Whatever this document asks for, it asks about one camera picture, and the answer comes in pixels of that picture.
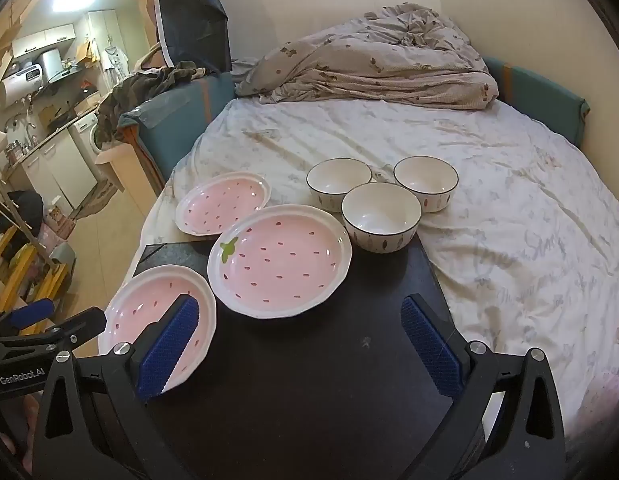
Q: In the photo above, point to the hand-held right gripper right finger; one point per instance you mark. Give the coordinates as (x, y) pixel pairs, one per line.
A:
(432, 355)

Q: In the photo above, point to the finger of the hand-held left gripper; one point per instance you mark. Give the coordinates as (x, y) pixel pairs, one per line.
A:
(81, 324)
(31, 312)

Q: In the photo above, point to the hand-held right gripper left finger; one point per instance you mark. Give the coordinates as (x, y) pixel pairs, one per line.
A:
(169, 345)

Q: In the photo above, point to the pink strawberry plate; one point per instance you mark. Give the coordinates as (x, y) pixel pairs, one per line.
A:
(223, 203)
(139, 317)
(282, 262)

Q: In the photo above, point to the white fish-print bowl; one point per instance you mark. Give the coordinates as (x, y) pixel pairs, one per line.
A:
(426, 182)
(382, 217)
(339, 182)

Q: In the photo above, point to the person's left forearm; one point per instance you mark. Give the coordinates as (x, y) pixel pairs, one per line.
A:
(6, 447)

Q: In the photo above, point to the yellow rack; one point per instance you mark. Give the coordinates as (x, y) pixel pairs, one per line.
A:
(24, 270)

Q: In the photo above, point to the black bag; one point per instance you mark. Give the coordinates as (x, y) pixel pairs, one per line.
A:
(25, 210)

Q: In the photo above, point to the dark leather mat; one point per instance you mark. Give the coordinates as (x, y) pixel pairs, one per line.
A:
(309, 385)

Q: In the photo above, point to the white kitchen base cabinet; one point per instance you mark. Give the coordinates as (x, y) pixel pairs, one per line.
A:
(59, 170)

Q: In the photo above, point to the white washing machine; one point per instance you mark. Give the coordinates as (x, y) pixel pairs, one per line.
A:
(88, 142)

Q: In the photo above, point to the white water heater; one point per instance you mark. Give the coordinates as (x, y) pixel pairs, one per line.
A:
(20, 82)

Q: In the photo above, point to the pile of dark clothes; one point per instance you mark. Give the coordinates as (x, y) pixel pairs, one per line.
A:
(139, 90)

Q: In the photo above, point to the white range hood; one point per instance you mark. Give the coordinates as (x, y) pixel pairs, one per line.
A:
(53, 65)

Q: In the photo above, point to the crumpled beige quilt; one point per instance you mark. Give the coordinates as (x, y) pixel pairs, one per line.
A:
(369, 55)

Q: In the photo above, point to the dark hanging cloth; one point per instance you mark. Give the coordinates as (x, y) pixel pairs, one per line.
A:
(192, 15)

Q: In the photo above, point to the light wooden bed frame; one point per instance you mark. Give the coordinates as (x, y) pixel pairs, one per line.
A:
(129, 170)

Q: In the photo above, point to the teal padded bed rail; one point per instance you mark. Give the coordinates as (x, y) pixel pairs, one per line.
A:
(534, 92)
(174, 115)

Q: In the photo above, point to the white wall cabinets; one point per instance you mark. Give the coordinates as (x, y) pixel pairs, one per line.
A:
(44, 40)

